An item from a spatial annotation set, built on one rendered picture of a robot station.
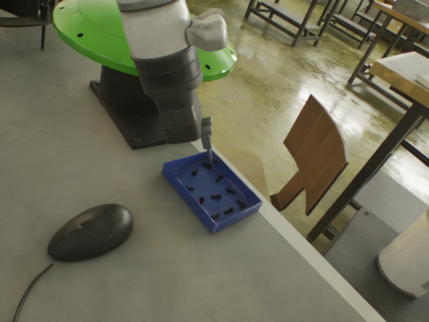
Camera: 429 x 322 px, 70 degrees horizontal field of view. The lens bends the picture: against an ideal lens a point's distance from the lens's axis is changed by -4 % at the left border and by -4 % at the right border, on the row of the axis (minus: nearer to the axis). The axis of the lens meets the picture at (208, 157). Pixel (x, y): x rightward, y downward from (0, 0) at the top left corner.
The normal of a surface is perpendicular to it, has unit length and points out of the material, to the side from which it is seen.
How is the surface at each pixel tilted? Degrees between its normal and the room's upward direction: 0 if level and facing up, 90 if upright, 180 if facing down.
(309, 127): 90
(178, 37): 71
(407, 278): 90
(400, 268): 90
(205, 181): 0
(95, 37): 24
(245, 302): 0
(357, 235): 0
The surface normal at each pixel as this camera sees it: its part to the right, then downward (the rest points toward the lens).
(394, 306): 0.29, -0.73
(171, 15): 0.55, 0.32
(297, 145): -0.91, -0.02
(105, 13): 0.12, -0.64
